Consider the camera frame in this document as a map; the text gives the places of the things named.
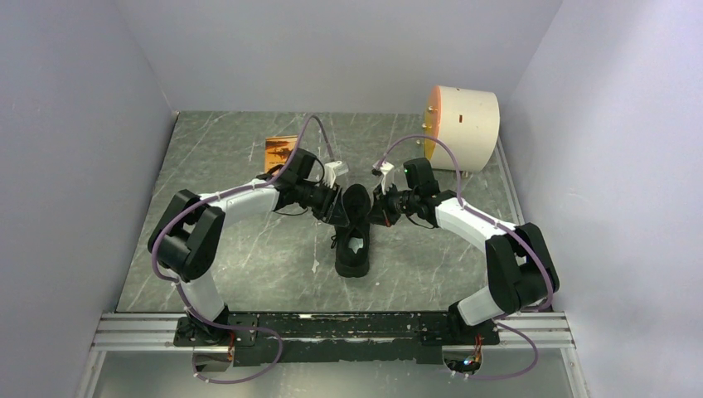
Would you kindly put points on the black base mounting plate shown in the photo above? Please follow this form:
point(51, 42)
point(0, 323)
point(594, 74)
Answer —
point(333, 337)

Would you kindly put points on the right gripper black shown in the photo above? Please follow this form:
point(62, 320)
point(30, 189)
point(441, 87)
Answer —
point(381, 214)

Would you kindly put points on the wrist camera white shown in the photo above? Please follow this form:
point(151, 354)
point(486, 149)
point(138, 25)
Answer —
point(332, 171)
point(385, 171)

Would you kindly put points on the orange book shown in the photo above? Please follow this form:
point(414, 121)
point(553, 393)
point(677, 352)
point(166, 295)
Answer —
point(277, 150)

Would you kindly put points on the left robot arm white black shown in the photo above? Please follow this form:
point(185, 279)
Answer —
point(183, 246)

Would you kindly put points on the cream cylinder orange lid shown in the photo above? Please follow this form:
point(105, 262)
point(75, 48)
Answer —
point(463, 127)

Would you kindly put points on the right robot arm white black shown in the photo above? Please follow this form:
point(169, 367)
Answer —
point(520, 272)

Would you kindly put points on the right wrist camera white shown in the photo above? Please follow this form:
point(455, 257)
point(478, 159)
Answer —
point(385, 171)

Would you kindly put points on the black sneaker shoe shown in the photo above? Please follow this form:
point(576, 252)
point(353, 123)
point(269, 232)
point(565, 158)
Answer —
point(353, 246)

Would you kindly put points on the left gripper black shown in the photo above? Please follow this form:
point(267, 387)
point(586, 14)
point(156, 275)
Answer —
point(337, 215)

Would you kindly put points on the aluminium frame rail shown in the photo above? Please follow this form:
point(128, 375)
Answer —
point(153, 332)

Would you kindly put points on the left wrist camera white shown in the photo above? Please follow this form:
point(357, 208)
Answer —
point(332, 171)

